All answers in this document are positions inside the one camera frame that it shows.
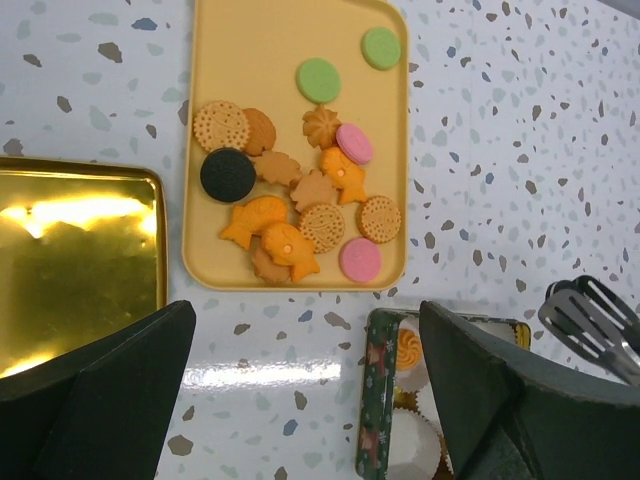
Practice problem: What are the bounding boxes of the black sandwich cookie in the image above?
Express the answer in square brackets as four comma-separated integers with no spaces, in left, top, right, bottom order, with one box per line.
[200,148,257,203]

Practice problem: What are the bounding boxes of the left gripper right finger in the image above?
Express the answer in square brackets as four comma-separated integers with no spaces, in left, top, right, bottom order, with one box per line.
[419,301,639,479]

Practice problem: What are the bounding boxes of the round dotted biscuit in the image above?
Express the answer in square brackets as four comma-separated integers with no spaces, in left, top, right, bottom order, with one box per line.
[193,100,250,152]

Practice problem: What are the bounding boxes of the gold tin lid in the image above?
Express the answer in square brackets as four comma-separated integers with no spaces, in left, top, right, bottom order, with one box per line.
[1,157,168,377]

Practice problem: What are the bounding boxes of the orange fish cookie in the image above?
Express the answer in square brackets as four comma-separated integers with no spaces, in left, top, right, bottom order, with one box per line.
[320,147,368,205]
[261,222,320,282]
[218,195,288,250]

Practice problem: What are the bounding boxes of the square cookie tin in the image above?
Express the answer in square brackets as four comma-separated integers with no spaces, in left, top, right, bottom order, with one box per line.
[355,304,530,479]

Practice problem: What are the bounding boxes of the metal serving tongs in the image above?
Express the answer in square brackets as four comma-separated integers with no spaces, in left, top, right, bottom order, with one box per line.
[538,275,639,387]

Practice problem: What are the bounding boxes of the white paper cup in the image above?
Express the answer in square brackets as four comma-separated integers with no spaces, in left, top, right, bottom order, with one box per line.
[386,409,441,480]
[416,383,443,435]
[395,326,429,392]

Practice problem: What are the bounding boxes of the orange swirl cookie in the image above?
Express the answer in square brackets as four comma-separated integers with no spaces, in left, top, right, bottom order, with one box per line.
[396,328,423,371]

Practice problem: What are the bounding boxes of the yellow plastic tray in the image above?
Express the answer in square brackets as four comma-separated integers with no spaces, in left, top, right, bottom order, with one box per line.
[182,1,409,291]

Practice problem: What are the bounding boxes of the round tan biscuit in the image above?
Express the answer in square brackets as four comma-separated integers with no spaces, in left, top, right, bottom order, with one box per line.
[298,203,345,254]
[356,196,402,244]

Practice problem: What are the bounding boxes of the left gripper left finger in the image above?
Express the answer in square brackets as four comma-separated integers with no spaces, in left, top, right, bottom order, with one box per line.
[1,300,196,479]

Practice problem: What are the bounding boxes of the pink round cookie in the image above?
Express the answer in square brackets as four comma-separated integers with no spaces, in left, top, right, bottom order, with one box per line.
[336,123,373,165]
[339,237,382,283]

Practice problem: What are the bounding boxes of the green round cookie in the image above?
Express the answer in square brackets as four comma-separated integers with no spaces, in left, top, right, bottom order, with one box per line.
[295,57,342,104]
[361,26,402,71]

